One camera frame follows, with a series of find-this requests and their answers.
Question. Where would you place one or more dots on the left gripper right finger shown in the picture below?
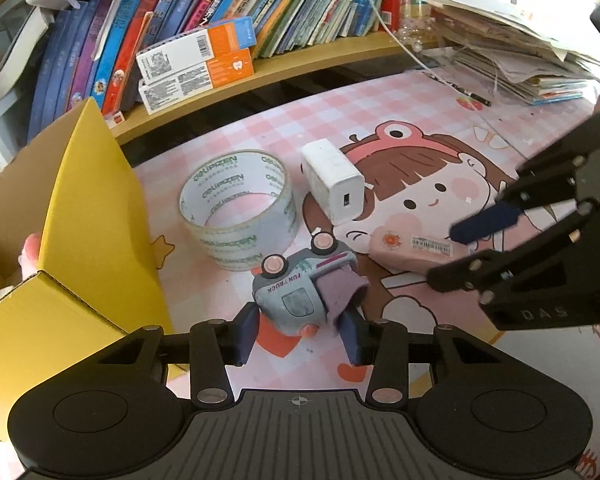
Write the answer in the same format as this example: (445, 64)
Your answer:
(352, 329)

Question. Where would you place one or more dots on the stack of papers and books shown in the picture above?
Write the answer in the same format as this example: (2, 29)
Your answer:
(518, 50)

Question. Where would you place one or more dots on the orange white box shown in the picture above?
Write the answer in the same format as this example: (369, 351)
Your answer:
(202, 44)
(196, 79)

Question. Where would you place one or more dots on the pink correction tape case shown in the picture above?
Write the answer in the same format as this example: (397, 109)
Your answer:
(402, 250)

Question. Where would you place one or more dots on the orange white box lower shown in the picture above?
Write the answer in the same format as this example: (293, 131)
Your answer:
(196, 79)

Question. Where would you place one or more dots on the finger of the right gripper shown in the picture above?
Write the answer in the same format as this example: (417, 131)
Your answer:
(496, 218)

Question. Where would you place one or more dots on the clear packing tape roll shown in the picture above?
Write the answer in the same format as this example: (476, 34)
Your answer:
(240, 208)

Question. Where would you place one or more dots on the wooden shelf board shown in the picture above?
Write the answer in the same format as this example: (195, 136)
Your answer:
(265, 71)

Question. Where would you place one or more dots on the black marker pen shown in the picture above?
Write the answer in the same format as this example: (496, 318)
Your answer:
(469, 94)

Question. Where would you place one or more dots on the white charger adapter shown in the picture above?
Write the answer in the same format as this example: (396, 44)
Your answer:
(334, 182)

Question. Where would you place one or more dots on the row of books on shelf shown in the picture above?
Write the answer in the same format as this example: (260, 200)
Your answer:
(92, 52)

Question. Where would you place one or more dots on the grey toy truck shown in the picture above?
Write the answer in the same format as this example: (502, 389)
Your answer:
(305, 284)

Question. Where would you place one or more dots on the pink cartoon desk mat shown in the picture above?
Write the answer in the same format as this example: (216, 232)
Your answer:
(385, 167)

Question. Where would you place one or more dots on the pink plush toy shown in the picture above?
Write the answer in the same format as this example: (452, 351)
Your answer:
(29, 255)

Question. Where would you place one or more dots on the orange white box upper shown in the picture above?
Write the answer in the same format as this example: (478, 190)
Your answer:
(202, 44)

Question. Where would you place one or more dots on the yellow cardboard box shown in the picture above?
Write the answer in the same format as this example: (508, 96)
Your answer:
(97, 274)

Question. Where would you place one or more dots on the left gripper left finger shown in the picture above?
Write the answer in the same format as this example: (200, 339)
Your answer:
(245, 331)

